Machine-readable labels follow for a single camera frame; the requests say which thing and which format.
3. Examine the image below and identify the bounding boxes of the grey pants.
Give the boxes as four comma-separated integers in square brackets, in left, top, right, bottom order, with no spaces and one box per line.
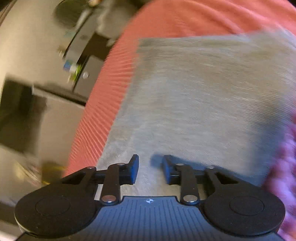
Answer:
[94,29,296,201]

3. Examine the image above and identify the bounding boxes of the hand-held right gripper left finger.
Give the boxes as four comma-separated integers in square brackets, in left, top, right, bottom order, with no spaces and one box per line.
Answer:
[62,154,139,206]

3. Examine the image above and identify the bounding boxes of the dark blurred furniture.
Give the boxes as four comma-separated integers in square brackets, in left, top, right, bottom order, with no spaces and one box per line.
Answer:
[0,77,48,154]

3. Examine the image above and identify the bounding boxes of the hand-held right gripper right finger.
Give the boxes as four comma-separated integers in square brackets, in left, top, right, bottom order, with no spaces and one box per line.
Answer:
[161,154,239,206]

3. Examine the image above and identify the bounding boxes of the purple fuzzy cloth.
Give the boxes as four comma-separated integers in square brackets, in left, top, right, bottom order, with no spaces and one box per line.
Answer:
[262,116,296,241]

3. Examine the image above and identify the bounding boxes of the pink ribbed blanket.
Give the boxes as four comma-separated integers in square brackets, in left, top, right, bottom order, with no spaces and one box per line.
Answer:
[63,0,296,179]

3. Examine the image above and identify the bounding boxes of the grey cabinet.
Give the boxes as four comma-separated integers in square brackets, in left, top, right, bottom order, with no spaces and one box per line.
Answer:
[32,30,118,107]

